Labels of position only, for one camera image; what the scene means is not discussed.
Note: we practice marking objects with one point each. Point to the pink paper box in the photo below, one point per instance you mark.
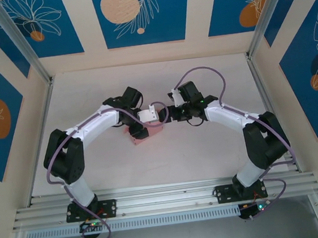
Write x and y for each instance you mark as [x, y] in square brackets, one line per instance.
[155, 128]

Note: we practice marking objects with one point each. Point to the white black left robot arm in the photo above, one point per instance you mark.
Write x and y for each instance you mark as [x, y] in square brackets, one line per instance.
[66, 160]

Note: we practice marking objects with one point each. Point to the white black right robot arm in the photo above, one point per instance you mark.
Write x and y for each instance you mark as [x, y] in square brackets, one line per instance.
[264, 142]

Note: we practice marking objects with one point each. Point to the blue illustrated poster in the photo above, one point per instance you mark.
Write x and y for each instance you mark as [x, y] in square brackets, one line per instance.
[166, 24]

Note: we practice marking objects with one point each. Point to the blue poster fern orange circle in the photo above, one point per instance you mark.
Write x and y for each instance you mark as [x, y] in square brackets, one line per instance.
[221, 10]

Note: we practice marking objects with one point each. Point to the blue poster lily flower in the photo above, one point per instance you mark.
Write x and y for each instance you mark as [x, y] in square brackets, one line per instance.
[65, 35]

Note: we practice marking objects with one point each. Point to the blue poster dark circle flower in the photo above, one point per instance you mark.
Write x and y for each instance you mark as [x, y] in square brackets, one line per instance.
[301, 95]

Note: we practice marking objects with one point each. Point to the blue poster orange circle flower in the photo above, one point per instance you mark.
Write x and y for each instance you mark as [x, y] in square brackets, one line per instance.
[1, 84]

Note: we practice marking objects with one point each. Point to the aluminium side rail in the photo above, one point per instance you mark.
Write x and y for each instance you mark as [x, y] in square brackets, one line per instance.
[262, 85]
[45, 102]

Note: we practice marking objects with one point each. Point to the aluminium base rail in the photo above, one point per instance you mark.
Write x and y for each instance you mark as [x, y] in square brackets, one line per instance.
[161, 198]

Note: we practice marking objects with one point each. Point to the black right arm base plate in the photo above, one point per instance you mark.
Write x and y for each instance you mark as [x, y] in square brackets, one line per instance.
[222, 193]

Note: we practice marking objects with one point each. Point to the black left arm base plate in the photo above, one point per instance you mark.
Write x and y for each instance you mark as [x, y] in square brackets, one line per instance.
[110, 208]

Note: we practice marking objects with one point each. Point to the aluminium corner post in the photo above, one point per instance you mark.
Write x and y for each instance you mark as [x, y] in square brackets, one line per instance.
[269, 5]
[14, 31]

